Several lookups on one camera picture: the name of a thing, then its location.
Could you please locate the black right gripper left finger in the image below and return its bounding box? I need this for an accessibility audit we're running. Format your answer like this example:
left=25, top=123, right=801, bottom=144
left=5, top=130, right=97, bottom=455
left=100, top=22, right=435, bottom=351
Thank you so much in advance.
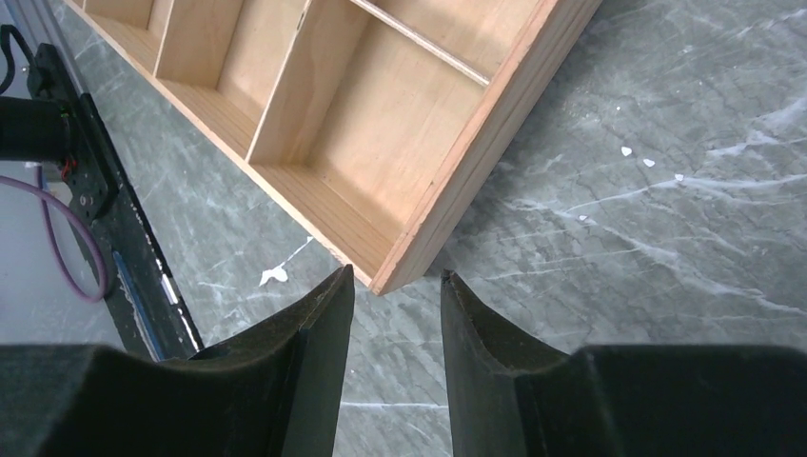
left=1, top=266, right=355, bottom=456

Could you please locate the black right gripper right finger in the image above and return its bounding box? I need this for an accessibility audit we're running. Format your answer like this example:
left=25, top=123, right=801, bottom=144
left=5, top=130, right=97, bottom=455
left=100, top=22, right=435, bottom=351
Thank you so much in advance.
left=441, top=270, right=806, bottom=456

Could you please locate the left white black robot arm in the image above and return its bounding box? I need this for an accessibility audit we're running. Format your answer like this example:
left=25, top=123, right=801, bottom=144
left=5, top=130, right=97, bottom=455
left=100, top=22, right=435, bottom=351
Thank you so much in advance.
left=1, top=24, right=74, bottom=163

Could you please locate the wooden compartment tray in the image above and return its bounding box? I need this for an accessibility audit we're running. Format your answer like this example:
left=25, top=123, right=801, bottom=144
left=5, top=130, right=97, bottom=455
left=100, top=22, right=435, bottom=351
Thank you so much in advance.
left=71, top=0, right=599, bottom=295

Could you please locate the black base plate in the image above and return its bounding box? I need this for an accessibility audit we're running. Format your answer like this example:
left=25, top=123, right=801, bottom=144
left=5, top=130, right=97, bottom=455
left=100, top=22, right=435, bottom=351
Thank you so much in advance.
left=27, top=44, right=205, bottom=360

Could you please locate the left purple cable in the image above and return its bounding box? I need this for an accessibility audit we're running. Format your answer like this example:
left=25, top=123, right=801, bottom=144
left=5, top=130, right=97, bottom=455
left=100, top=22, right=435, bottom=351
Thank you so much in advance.
left=0, top=165, right=111, bottom=304

